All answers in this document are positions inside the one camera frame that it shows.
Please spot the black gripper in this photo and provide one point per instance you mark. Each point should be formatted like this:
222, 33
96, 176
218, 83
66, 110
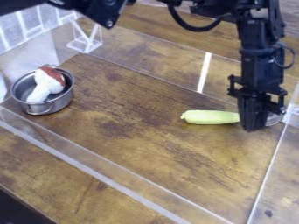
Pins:
258, 91

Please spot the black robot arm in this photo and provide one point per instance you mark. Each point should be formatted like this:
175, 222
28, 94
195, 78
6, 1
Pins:
260, 28

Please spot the small silver metal pot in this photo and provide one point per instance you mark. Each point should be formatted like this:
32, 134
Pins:
55, 101

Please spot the plush mushroom toy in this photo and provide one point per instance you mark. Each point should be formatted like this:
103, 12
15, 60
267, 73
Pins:
50, 83

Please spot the clear acrylic barrier panel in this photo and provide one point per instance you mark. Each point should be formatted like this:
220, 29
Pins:
156, 197

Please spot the clear acrylic triangular bracket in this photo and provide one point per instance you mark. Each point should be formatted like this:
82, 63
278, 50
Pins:
86, 43

